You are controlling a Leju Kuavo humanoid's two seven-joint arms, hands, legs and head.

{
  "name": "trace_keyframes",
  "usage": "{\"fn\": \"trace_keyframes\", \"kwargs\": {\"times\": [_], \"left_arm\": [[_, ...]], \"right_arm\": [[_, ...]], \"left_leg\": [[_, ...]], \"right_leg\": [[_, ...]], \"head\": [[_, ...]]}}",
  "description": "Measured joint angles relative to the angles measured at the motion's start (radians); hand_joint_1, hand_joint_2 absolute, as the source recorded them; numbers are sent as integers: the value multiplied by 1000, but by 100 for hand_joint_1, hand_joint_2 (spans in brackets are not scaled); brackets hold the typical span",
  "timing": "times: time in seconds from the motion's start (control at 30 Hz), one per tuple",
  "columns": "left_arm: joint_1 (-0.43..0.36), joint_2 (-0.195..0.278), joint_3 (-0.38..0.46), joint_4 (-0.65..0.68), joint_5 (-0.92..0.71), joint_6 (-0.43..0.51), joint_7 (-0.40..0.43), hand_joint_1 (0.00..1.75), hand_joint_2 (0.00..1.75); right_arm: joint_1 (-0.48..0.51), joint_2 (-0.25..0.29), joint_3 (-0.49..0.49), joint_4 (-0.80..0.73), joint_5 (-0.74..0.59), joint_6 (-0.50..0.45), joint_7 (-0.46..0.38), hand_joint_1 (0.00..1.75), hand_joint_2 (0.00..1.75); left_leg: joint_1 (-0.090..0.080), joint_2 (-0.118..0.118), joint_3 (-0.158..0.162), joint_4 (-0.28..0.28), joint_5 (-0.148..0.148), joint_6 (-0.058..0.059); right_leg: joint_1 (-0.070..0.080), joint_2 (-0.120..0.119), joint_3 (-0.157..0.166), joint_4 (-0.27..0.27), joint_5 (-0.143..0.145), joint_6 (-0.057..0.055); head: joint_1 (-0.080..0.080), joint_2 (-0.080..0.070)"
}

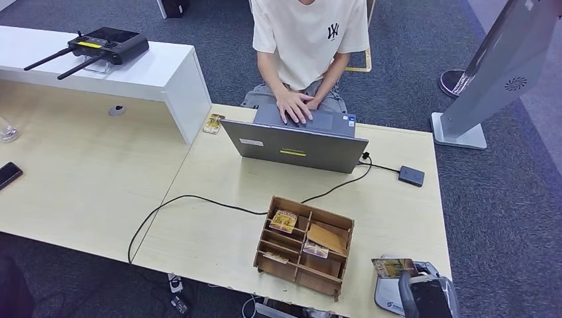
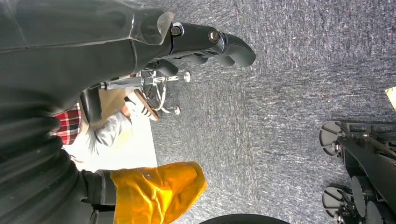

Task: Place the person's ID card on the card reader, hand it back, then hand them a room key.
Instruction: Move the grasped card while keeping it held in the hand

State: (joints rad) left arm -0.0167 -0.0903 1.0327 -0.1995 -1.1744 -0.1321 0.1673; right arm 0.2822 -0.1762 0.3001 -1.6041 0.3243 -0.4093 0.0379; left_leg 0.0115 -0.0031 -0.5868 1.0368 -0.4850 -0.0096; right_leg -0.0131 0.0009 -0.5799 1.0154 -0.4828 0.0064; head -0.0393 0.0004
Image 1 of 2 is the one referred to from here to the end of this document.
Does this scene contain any black power adapter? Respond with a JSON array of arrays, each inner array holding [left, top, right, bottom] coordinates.
[[170, 295, 191, 316]]

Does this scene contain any autumn trees hotel card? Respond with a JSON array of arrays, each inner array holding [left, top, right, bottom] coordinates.
[[371, 258, 420, 280]]

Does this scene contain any silver kiosk stand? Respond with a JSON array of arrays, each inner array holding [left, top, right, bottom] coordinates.
[[431, 0, 562, 150]]

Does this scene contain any black box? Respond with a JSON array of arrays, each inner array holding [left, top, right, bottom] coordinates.
[[156, 0, 192, 19]]

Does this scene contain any person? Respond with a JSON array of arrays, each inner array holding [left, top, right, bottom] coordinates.
[[240, 0, 370, 125]]

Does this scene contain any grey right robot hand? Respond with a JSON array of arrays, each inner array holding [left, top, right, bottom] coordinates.
[[397, 261, 461, 318]]

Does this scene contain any dark grey USB box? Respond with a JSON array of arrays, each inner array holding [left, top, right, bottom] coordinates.
[[398, 165, 426, 188]]

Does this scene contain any clear drinking glass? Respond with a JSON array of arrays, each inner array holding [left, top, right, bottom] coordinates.
[[0, 117, 21, 144]]

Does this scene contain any clear acrylic stand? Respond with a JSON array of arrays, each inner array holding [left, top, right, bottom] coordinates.
[[83, 57, 111, 75]]

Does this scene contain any black remote controller with antennas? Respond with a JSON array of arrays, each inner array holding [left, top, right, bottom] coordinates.
[[23, 26, 150, 81]]

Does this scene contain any wooden compartment organizer box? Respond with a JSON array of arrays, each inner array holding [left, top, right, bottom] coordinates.
[[253, 195, 355, 302]]

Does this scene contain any hotel key card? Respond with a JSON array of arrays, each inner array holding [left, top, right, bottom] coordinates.
[[262, 252, 291, 265], [202, 113, 226, 135], [303, 240, 330, 259]]

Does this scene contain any round chrome post base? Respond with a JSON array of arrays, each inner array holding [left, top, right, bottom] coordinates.
[[439, 69, 478, 100]]

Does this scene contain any thin black USB cable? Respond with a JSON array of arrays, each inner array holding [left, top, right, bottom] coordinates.
[[357, 161, 401, 174]]

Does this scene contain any white card reader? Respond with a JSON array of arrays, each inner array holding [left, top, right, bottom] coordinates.
[[374, 254, 440, 317]]

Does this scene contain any black smartphone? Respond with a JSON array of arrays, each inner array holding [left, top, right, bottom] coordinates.
[[0, 162, 24, 191]]

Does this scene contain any white cable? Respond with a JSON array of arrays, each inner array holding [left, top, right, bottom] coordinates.
[[241, 295, 260, 318]]

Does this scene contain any person's right hand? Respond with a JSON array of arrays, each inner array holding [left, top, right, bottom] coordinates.
[[275, 89, 315, 125]]

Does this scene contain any grey laptop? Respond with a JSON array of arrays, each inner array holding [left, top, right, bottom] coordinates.
[[221, 103, 370, 175]]

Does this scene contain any white desk shelf riser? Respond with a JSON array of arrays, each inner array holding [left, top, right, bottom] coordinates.
[[0, 25, 213, 146]]

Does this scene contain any black power cable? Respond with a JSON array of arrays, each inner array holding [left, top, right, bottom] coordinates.
[[127, 152, 373, 265]]

